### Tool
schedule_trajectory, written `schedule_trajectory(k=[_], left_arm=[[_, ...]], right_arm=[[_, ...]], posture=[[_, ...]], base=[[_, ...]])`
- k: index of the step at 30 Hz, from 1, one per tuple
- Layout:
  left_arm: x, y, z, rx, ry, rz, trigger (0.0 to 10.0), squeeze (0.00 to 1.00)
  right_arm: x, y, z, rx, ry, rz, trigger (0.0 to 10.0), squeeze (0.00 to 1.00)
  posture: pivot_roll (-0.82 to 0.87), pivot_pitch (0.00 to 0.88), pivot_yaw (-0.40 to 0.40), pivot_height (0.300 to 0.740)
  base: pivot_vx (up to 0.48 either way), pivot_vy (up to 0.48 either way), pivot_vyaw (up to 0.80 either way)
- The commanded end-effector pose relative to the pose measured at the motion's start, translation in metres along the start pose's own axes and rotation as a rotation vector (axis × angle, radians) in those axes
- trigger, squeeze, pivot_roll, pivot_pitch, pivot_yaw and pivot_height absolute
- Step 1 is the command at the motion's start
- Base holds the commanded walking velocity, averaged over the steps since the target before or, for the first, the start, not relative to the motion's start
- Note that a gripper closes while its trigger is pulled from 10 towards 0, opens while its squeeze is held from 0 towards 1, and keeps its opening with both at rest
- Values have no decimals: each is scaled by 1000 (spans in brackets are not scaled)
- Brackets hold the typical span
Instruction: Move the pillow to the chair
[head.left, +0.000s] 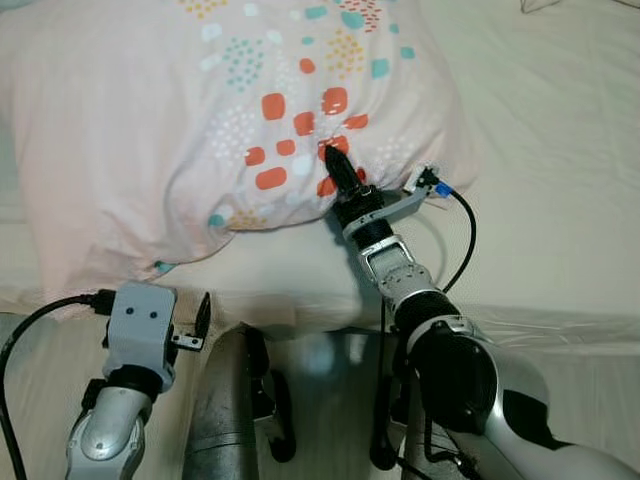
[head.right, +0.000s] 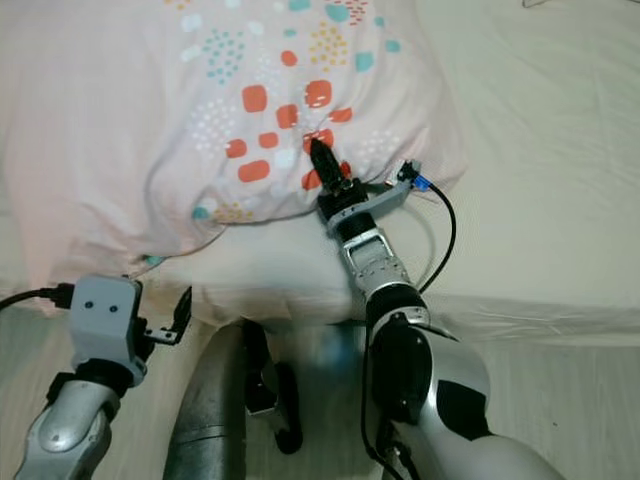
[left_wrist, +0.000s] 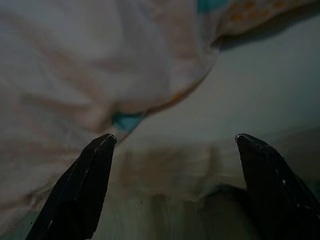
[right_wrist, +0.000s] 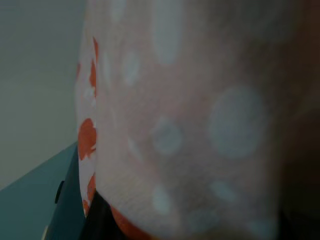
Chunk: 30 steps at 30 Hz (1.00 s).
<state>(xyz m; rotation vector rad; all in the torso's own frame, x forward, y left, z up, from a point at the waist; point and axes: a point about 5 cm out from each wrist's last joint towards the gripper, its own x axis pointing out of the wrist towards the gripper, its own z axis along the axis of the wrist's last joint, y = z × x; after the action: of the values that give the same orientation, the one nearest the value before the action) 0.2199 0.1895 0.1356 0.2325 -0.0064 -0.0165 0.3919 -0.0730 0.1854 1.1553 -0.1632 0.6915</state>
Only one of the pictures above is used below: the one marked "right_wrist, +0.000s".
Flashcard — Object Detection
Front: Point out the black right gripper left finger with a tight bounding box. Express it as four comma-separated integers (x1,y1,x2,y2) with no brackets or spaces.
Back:
80,188,126,240

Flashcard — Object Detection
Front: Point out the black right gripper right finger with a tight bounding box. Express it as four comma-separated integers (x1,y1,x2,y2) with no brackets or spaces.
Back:
276,149,320,240

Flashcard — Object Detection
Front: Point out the pink pillow with white dots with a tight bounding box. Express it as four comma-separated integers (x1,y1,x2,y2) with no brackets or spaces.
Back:
74,0,320,240

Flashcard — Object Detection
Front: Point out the teal cabinet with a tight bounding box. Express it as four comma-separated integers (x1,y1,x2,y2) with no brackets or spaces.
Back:
0,140,88,240

